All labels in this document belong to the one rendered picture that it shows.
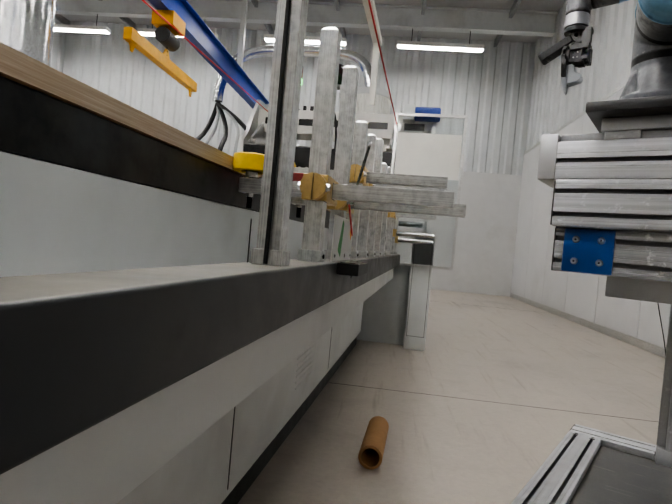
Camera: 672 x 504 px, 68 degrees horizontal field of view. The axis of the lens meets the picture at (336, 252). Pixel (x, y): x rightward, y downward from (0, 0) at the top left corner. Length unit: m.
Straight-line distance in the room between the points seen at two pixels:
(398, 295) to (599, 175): 2.95
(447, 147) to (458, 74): 7.04
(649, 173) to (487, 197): 9.31
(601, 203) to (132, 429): 0.87
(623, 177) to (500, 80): 9.83
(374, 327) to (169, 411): 3.47
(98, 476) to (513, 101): 10.55
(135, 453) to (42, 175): 0.32
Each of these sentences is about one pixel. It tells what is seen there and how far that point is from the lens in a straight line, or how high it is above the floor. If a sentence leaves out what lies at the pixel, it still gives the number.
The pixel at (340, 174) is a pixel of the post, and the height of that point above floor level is 0.91.
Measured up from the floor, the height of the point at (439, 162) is 1.40.
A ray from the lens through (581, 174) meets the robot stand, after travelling 1.07.
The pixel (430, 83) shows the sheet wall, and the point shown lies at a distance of 10.67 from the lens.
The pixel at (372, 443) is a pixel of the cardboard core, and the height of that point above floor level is 0.08.
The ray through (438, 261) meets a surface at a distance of 3.72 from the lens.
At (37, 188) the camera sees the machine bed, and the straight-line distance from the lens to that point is 0.63.
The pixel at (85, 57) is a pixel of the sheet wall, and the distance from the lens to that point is 12.65.
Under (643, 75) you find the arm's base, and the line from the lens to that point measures 1.11.
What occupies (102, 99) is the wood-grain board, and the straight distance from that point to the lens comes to 0.71.
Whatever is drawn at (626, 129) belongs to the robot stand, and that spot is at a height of 1.00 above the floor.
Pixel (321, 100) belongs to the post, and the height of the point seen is 1.01.
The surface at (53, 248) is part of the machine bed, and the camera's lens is 0.65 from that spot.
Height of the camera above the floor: 0.74
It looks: 1 degrees down
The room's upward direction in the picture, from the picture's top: 5 degrees clockwise
